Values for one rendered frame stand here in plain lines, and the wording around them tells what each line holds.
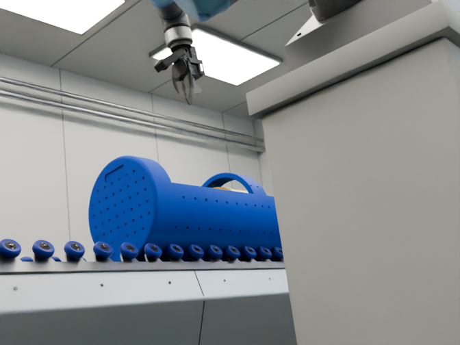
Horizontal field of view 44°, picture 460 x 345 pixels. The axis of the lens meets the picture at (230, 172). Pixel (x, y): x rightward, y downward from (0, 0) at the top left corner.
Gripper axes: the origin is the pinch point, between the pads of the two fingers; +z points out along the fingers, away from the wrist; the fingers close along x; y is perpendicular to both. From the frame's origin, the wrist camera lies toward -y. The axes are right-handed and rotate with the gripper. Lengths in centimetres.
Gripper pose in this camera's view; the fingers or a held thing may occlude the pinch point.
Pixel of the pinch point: (187, 100)
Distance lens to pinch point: 187.2
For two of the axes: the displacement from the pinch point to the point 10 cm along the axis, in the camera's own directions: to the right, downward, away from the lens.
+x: -6.9, 3.1, 6.6
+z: 2.2, 9.5, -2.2
